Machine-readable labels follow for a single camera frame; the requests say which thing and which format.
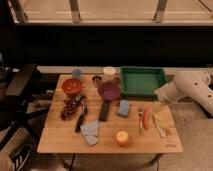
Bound black handled utensil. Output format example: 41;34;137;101
75;97;87;132

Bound green plastic tray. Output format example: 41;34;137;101
120;66;167;99

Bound white jar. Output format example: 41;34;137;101
103;66;116;82

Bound black white sneaker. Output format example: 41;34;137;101
10;144;32;171

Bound blue sponge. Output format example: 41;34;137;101
118;100;130;117

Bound red bowl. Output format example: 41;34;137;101
62;78;82;97

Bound grey blue cloth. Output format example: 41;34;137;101
80;120;100;146

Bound blue cup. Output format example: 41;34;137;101
72;69;82;79

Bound purple bowl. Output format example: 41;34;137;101
98;82;121;101

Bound orange apple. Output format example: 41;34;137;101
116;131;130;146

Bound wooden folding table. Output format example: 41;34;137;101
37;74;183;154

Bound black brush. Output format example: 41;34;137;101
99;101;110;121

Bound beige handled knife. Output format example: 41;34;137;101
153;115;166;138

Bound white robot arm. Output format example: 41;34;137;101
154;70;213;117

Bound purple grape bunch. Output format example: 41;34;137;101
60;99;78;121

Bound yellow banana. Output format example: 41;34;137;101
152;103;171;137

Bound metal fork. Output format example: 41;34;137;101
138;108;143;134

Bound black office chair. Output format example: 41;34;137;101
0;64;49;151

